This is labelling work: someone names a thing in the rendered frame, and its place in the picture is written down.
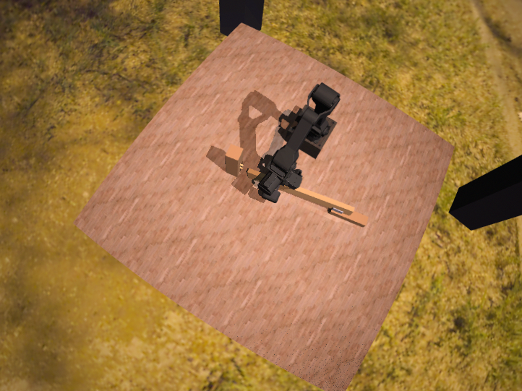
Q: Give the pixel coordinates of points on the long tan wooden rail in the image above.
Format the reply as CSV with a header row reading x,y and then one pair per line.
x,y
306,194

